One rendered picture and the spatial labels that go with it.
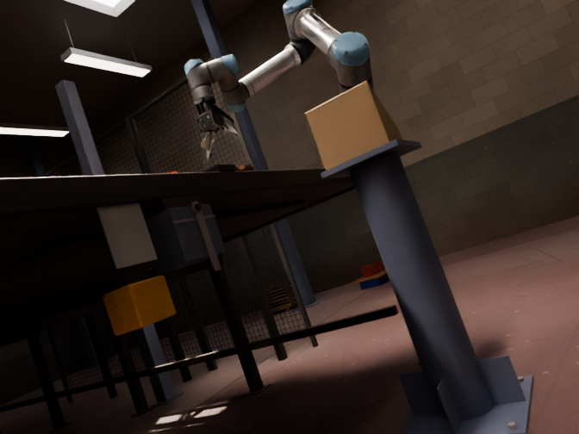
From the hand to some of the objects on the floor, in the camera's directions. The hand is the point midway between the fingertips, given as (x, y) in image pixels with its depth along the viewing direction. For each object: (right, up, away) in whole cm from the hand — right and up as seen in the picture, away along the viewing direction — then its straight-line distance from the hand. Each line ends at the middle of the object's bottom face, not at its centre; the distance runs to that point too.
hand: (226, 151), depth 172 cm
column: (+80, -86, -24) cm, 120 cm away
